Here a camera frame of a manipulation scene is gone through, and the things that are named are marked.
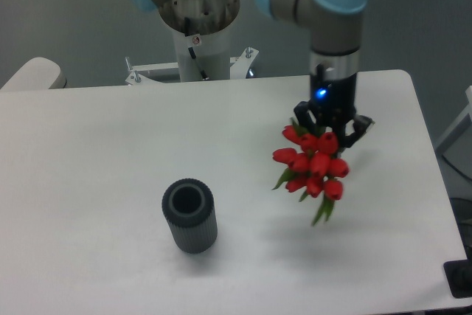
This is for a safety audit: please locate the dark grey ribbed vase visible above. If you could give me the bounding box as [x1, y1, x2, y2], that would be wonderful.
[162, 178, 218, 254]

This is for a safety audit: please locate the white pedestal base frame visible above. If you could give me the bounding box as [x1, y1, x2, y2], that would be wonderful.
[125, 46, 260, 86]

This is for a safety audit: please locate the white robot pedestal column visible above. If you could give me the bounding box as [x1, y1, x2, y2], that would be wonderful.
[158, 0, 241, 82]

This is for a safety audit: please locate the black box at table edge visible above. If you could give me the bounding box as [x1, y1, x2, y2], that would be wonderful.
[443, 260, 471, 299]

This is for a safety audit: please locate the beige chair armrest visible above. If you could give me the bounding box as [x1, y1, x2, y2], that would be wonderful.
[1, 57, 67, 92]

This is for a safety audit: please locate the white furniture leg right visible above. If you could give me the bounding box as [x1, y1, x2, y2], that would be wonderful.
[434, 86, 471, 154]

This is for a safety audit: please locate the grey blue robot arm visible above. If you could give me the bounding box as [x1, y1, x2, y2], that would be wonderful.
[132, 0, 373, 149]

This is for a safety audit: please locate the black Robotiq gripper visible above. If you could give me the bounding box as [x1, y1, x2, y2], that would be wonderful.
[294, 74, 375, 154]

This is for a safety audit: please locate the black pedestal cable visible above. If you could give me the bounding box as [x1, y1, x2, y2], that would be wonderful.
[183, 16, 210, 81]

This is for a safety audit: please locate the red tulip bouquet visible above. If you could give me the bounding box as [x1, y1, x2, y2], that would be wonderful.
[272, 118, 350, 226]

